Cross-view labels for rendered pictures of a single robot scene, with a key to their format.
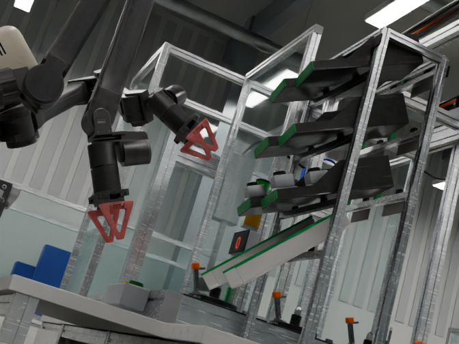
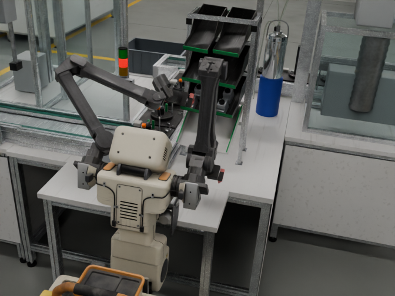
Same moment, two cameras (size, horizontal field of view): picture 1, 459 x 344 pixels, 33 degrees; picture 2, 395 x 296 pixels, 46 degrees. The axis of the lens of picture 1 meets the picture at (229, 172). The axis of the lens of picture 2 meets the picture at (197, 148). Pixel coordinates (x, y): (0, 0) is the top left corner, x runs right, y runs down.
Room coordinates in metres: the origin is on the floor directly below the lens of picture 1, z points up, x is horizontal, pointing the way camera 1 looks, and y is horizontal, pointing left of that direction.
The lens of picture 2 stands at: (0.71, 1.83, 2.18)
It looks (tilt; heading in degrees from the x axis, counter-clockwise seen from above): 29 degrees down; 300
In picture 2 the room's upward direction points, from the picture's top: 4 degrees clockwise
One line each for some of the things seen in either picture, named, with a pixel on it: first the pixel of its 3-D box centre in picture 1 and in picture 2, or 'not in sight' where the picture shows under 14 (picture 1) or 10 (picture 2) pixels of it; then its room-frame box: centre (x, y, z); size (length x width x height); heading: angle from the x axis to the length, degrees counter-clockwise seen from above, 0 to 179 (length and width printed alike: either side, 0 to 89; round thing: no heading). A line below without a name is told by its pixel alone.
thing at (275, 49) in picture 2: not in sight; (275, 49); (1.77, -1.00, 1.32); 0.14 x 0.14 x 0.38
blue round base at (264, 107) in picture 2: not in sight; (268, 94); (1.77, -1.00, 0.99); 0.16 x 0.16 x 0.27
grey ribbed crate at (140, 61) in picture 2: not in sight; (156, 57); (3.31, -1.82, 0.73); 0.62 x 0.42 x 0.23; 18
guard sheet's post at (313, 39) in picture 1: (276, 172); (124, 38); (2.33, -0.14, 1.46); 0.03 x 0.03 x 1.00; 18
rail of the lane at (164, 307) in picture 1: (128, 309); (91, 147); (2.32, 0.17, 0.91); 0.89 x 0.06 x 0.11; 18
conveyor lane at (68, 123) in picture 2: not in sight; (101, 134); (2.40, 0.01, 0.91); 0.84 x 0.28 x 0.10; 18
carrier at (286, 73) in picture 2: not in sight; (298, 71); (1.77, -1.56, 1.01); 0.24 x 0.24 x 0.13; 18
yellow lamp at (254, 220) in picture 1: (253, 220); (123, 70); (2.32, -0.11, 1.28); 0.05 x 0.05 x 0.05
